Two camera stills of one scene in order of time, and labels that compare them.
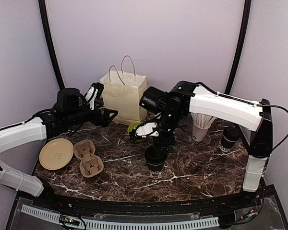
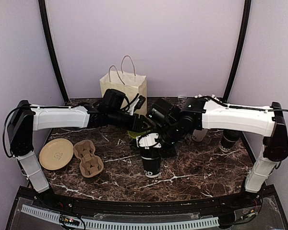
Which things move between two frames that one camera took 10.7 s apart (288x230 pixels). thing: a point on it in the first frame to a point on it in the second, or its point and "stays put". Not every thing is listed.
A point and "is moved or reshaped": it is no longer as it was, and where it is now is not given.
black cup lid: (232, 133) stays put
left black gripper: (105, 121) to (140, 120)
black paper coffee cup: (225, 144) stays put
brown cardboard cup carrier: (90, 165) stays put
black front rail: (149, 207) stays put
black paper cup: (155, 168) is moved or reshaped
